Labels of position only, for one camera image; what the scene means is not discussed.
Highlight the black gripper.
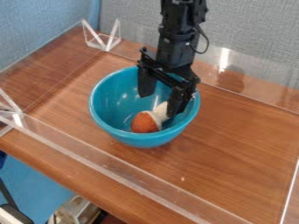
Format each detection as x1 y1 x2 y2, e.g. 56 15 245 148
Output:
137 29 200 117

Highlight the toy mushroom brown cap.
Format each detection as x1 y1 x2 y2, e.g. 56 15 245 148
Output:
130 101 169 133

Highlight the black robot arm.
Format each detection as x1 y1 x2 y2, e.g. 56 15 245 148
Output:
137 0 209 117

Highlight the blue plastic bowl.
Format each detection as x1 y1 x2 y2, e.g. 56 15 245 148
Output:
88 66 201 148

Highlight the clear acrylic back barrier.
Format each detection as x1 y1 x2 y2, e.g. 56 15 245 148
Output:
97 30 299 115

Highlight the clear acrylic barrier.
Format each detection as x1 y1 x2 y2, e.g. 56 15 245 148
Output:
97 30 299 115
13 114 251 224

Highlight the clear acrylic front barrier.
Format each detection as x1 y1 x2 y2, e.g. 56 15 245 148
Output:
13 114 251 224

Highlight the white object under table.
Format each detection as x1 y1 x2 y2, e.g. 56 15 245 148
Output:
46 195 101 224

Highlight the black stand leg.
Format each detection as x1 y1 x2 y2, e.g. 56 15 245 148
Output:
0 179 33 224

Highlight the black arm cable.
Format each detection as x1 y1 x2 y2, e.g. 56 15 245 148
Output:
192 23 211 55

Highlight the clear acrylic corner bracket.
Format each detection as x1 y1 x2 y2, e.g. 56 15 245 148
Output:
81 19 121 52

